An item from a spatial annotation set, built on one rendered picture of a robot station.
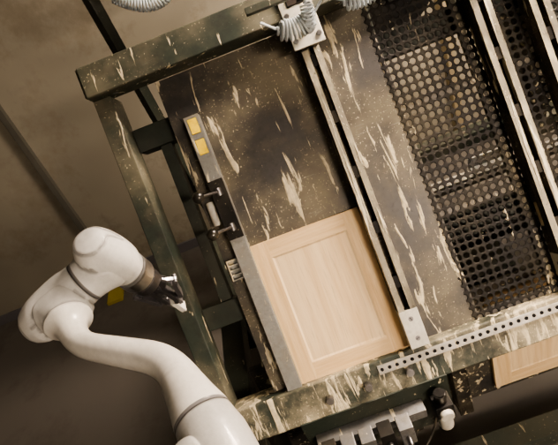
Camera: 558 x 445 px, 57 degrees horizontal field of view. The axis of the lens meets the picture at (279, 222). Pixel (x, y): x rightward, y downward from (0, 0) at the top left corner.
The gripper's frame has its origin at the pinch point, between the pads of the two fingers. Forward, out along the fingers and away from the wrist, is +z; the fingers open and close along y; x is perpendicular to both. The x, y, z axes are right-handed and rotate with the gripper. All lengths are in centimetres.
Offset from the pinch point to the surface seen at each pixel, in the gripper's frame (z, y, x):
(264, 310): 30.3, -16.1, -1.2
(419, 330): 43, -59, 20
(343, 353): 46, -34, 17
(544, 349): 106, -104, 28
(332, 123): 4, -60, -39
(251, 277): 23.8, -16.5, -10.7
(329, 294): 36, -37, 0
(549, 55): 11, -128, -34
